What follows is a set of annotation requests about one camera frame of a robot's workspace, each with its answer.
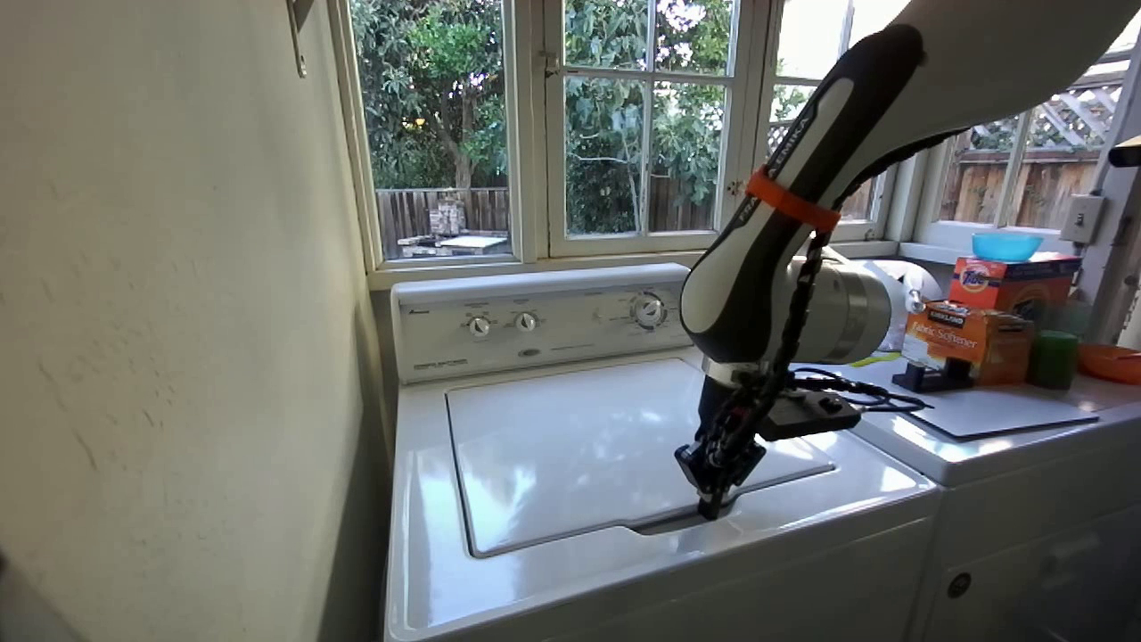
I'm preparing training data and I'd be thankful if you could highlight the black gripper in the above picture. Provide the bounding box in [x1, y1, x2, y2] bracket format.
[675, 373, 777, 523]

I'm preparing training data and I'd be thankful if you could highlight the white washing machine lid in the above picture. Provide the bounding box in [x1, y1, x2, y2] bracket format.
[441, 352, 841, 562]

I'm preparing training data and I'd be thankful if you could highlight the white top-load washing machine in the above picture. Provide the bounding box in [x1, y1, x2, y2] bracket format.
[382, 261, 948, 642]

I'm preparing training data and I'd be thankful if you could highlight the large washer timer dial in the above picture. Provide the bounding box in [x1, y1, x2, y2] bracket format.
[627, 290, 670, 335]

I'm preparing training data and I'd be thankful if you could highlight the small black stand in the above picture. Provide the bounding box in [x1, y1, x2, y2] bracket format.
[892, 355, 979, 397]

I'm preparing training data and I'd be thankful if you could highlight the orange detergent box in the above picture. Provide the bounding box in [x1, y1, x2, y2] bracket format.
[943, 254, 1085, 321]
[904, 299, 1039, 387]

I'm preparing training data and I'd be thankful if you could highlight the grey flat mat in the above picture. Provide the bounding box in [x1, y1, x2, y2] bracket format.
[904, 384, 1105, 446]

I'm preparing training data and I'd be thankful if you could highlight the white dryer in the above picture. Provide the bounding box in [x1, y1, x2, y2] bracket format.
[850, 352, 1141, 642]

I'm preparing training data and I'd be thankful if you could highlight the green cup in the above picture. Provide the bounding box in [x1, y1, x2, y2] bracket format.
[1022, 328, 1085, 391]

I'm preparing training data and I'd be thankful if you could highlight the white window with lattice view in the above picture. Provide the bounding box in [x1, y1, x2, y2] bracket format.
[883, 0, 1141, 267]

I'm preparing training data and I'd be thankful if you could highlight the blue bowl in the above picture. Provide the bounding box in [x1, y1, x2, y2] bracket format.
[965, 227, 1049, 267]

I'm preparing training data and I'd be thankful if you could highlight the brown wooden fence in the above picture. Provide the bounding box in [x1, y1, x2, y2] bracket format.
[372, 179, 718, 261]

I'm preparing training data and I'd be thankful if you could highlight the white multi-pane window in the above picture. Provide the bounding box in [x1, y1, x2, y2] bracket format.
[327, 0, 909, 290]

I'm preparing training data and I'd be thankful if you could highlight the orange dish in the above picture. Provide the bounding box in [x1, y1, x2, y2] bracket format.
[1078, 342, 1141, 387]

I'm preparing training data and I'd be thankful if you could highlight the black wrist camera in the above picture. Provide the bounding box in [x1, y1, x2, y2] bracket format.
[759, 384, 865, 446]

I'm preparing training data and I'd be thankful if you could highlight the black camera cable loop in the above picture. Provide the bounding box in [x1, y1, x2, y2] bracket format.
[787, 364, 934, 416]

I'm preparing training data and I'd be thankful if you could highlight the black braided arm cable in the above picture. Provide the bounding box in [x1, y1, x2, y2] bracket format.
[775, 227, 839, 400]

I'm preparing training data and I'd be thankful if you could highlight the thin orange arm strap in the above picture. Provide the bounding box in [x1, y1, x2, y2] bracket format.
[741, 167, 841, 236]

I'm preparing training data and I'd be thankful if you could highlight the white wall switch plate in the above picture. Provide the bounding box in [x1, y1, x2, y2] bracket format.
[1058, 189, 1109, 248]

